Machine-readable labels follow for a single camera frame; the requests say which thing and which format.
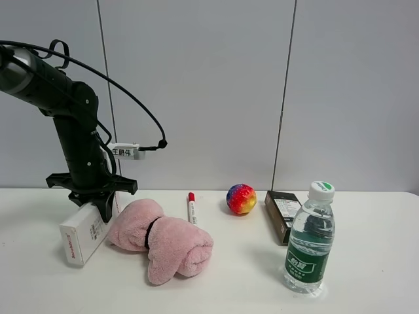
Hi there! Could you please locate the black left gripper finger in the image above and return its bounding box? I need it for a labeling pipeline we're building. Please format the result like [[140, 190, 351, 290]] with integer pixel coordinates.
[[68, 192, 88, 207]]

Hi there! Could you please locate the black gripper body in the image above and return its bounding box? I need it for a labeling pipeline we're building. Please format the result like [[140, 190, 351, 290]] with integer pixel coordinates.
[[46, 173, 137, 195]]

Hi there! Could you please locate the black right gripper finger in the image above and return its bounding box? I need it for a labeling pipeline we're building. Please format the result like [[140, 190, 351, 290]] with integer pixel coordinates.
[[92, 192, 115, 223]]

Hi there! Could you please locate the white Snowhite box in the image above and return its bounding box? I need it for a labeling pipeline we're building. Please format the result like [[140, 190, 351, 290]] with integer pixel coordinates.
[[60, 192, 122, 266]]

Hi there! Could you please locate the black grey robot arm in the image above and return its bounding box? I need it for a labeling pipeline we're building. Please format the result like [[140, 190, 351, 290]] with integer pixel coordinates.
[[1, 44, 137, 223]]

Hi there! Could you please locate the pink rolled towel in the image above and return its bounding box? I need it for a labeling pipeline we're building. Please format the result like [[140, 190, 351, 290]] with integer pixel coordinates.
[[108, 199, 213, 285]]

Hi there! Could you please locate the red white marker pen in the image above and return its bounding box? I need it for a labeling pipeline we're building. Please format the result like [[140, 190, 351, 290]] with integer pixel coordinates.
[[188, 192, 198, 226]]

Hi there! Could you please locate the rainbow coloured ball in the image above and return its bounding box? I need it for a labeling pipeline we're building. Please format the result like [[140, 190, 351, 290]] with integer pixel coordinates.
[[226, 184, 257, 215]]

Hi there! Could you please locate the dark olive box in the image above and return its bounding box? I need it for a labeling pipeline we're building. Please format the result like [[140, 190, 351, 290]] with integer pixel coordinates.
[[264, 190, 302, 245]]

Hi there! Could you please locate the green label water bottle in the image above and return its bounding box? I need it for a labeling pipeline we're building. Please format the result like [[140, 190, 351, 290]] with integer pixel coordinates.
[[283, 181, 335, 294]]

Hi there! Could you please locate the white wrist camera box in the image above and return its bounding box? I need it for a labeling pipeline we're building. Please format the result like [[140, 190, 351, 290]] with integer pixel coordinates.
[[107, 143, 145, 160]]

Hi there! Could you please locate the black hair tie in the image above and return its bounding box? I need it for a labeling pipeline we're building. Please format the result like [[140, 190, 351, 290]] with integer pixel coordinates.
[[144, 217, 163, 251]]

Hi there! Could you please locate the black cable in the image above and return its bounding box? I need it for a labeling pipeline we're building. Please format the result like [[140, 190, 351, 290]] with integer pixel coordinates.
[[0, 39, 168, 177]]

